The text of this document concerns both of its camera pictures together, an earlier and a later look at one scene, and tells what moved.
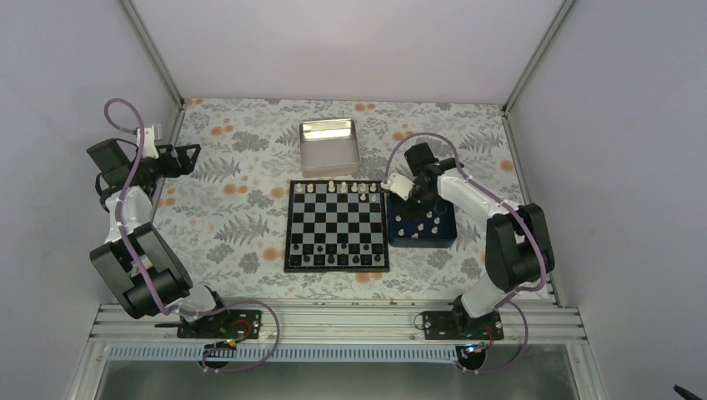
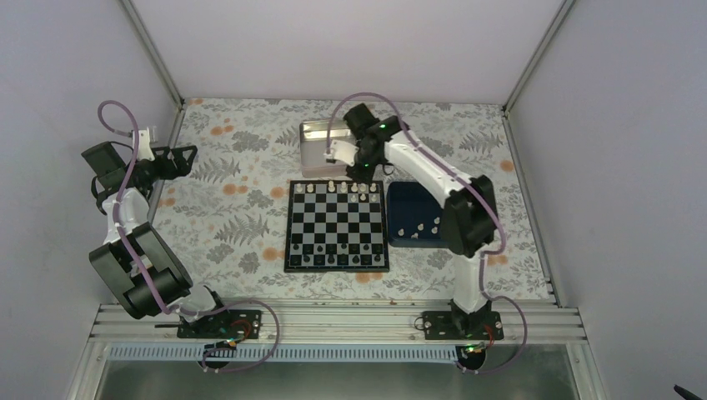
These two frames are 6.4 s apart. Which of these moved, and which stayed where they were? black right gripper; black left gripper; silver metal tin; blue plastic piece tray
Moved: black right gripper
Stayed: black left gripper; blue plastic piece tray; silver metal tin
